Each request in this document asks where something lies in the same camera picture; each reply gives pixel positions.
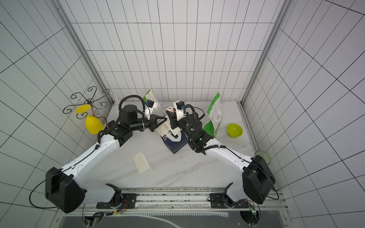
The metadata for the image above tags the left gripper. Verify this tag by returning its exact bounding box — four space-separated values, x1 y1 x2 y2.
131 114 168 132

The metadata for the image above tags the navy beige bag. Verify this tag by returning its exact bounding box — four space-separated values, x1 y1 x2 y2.
157 123 188 154

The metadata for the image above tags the green white bag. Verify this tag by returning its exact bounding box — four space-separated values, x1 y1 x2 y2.
143 90 158 103
203 92 222 138

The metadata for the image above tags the cream receipt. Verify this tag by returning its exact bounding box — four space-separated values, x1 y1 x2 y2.
165 120 182 139
133 151 150 174

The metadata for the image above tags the pink stapler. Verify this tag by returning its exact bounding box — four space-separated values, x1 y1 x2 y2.
166 106 175 115

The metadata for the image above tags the white paper bag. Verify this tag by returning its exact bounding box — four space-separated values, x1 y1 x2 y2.
108 95 120 121

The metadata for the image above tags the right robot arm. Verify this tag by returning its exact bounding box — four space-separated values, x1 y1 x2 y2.
166 111 276 205

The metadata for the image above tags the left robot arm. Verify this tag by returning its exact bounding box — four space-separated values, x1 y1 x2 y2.
45 100 167 213

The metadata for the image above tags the green bowl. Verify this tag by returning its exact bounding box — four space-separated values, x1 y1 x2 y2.
226 123 243 138

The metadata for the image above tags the yellow cup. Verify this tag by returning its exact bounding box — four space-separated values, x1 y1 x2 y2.
85 115 104 135

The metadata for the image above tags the black scroll metal stand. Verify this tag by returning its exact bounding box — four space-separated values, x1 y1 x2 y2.
62 86 110 115

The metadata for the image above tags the yellow saucer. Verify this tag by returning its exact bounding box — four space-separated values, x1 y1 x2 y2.
75 104 91 114

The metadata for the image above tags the green glass coaster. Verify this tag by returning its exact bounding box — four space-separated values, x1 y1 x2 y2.
255 151 271 165

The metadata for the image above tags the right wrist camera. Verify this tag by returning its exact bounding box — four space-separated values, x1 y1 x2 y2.
174 100 186 121

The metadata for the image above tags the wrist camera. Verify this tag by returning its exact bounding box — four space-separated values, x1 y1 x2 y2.
174 100 186 121
144 99 159 120

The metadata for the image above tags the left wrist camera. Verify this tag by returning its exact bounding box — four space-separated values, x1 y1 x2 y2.
144 99 159 120

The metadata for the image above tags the aluminium rail frame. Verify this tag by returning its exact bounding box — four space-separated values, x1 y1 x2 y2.
51 188 294 228

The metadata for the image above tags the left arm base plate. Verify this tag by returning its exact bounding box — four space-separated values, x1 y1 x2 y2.
96 193 137 210

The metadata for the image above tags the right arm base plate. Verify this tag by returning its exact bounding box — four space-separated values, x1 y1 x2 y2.
208 193 249 209

